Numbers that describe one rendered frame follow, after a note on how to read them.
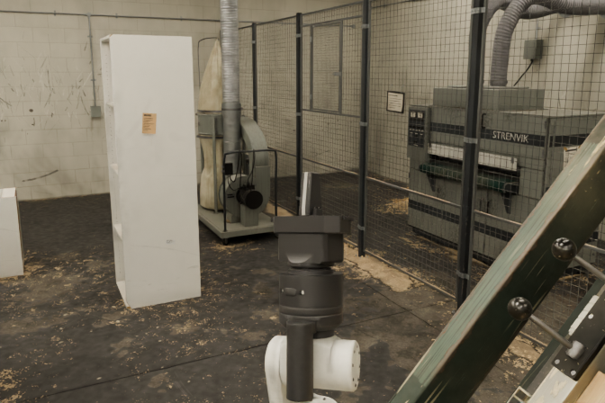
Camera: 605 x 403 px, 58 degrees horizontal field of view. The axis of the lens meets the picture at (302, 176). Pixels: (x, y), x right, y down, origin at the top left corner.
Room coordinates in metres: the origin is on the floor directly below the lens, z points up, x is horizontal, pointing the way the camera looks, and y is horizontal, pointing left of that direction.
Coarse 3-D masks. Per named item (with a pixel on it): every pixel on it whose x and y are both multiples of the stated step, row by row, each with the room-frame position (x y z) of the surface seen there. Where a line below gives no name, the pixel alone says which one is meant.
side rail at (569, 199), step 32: (576, 160) 1.09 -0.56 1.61; (576, 192) 1.04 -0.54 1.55; (544, 224) 1.03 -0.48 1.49; (576, 224) 1.05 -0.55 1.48; (512, 256) 1.03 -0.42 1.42; (544, 256) 1.03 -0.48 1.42; (480, 288) 1.03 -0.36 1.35; (512, 288) 1.01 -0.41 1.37; (544, 288) 1.03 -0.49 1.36; (480, 320) 0.99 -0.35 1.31; (512, 320) 1.01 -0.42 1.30; (448, 352) 0.97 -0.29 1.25; (480, 352) 0.99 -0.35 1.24; (416, 384) 0.97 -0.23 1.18; (448, 384) 0.97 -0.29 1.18; (480, 384) 0.99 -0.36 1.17
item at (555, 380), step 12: (600, 360) 0.77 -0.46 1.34; (552, 372) 0.80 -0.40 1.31; (588, 372) 0.76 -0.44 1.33; (540, 384) 0.80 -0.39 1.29; (552, 384) 0.78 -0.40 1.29; (564, 384) 0.77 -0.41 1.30; (576, 384) 0.76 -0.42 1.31; (588, 384) 0.76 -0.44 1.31; (540, 396) 0.78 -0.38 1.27; (552, 396) 0.77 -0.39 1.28; (564, 396) 0.76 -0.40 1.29; (576, 396) 0.76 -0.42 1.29
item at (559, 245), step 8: (560, 240) 0.83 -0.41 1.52; (568, 240) 0.83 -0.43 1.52; (552, 248) 0.84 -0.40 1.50; (560, 248) 0.83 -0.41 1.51; (568, 248) 0.82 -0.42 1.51; (576, 248) 0.83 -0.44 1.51; (560, 256) 0.83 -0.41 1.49; (568, 256) 0.82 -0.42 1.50; (576, 256) 0.83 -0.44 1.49; (584, 264) 0.82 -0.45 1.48; (592, 272) 0.82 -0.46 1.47; (600, 272) 0.82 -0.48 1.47
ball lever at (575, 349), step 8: (512, 304) 0.81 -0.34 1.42; (520, 304) 0.80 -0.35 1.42; (528, 304) 0.80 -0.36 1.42; (512, 312) 0.81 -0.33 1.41; (520, 312) 0.80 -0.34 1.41; (528, 312) 0.80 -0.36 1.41; (520, 320) 0.80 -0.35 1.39; (536, 320) 0.80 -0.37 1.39; (544, 328) 0.80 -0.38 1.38; (552, 336) 0.80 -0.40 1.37; (560, 336) 0.79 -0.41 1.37; (568, 344) 0.79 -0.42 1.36; (576, 344) 0.78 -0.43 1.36; (568, 352) 0.78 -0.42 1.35; (576, 352) 0.78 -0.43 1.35
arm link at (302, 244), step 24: (288, 216) 0.72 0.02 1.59; (312, 216) 0.70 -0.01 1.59; (336, 216) 0.69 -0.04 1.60; (288, 240) 0.72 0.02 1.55; (312, 240) 0.69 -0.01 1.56; (336, 240) 0.70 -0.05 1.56; (288, 264) 0.70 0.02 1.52; (312, 264) 0.68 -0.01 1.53; (288, 288) 0.68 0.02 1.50; (312, 288) 0.66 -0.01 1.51; (336, 288) 0.68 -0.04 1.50
